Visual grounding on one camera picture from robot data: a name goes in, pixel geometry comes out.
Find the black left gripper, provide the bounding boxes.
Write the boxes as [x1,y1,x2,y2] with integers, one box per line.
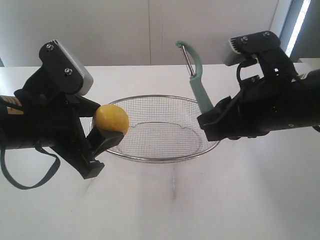
[13,67,125,179]

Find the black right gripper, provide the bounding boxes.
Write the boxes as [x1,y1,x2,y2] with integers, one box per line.
[197,48,304,141]

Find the yellow lemon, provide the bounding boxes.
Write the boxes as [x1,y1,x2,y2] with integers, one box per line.
[93,104,130,135]

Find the teal vegetable peeler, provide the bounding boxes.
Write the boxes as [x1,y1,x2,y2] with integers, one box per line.
[175,40,213,114]

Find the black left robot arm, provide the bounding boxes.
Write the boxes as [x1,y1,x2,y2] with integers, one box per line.
[0,67,125,189]

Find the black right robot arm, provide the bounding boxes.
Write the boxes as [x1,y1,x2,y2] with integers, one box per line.
[197,49,320,142]

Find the black right camera cable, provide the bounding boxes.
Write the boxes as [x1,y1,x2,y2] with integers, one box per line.
[236,58,258,83]

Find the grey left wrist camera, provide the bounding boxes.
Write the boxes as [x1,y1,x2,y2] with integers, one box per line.
[39,39,94,96]

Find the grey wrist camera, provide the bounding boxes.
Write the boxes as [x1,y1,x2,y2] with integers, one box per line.
[39,39,94,96]
[221,30,281,66]

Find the metal wire mesh basket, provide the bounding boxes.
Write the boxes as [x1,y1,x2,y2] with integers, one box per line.
[107,94,219,164]

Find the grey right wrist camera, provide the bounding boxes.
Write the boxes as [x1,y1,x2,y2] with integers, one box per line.
[221,30,281,66]

